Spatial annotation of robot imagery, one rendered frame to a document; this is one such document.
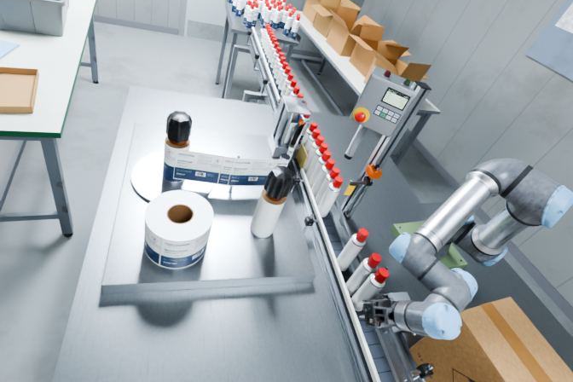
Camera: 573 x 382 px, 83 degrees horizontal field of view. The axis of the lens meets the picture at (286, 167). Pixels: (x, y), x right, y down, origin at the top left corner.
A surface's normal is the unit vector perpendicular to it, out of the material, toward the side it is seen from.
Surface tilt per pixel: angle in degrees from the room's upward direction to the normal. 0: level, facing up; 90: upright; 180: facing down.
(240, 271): 0
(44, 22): 95
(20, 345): 0
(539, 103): 90
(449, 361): 90
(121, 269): 0
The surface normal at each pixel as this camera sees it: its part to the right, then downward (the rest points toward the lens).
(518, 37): -0.91, 0.00
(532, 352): 0.28, -0.74
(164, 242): -0.14, 0.61
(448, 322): 0.35, -0.30
